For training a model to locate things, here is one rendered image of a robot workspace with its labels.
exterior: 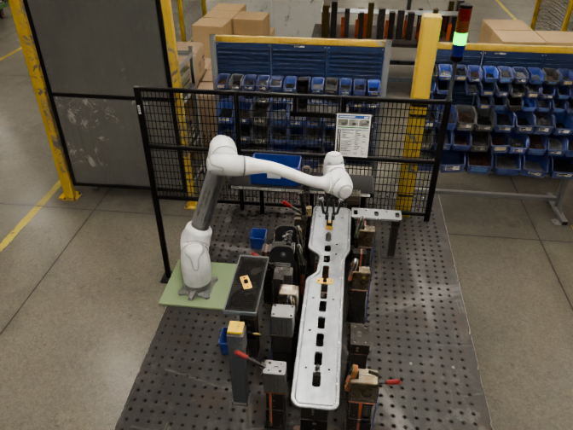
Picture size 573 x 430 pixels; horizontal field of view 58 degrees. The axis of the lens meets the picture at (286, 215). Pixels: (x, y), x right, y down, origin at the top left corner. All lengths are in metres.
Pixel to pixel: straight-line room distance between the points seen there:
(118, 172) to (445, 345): 3.38
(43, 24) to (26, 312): 2.23
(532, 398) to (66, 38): 4.21
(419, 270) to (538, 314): 1.29
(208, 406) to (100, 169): 3.11
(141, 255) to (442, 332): 2.59
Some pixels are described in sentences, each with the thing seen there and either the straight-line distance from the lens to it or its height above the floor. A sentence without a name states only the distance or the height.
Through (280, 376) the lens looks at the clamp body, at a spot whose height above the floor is 1.05.
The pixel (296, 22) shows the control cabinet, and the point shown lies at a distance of 9.07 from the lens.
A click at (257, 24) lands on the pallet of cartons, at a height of 0.99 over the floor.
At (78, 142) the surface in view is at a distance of 5.05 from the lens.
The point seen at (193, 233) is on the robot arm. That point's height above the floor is 0.98.
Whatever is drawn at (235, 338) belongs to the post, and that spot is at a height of 1.13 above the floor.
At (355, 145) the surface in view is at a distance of 3.27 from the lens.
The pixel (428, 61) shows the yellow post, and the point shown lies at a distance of 3.14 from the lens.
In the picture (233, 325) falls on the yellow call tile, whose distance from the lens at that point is 2.14.
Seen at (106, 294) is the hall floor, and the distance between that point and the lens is 4.17.
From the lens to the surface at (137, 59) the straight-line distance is 4.47.
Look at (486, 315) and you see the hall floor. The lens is 4.05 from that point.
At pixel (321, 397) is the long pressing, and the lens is 2.11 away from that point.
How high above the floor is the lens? 2.70
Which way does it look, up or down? 35 degrees down
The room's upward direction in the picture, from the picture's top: straight up
